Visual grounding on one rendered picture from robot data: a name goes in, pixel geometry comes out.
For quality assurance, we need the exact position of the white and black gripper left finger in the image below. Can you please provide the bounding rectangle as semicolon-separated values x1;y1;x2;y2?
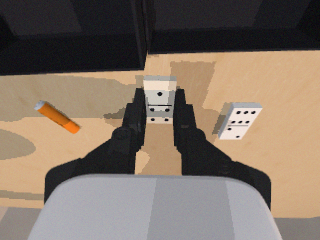
44;88;147;204

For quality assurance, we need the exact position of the white domino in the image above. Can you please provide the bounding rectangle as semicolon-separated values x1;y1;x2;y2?
217;103;262;139
143;75;177;124

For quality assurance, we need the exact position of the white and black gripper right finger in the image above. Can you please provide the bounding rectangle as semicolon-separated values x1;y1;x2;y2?
173;89;271;212

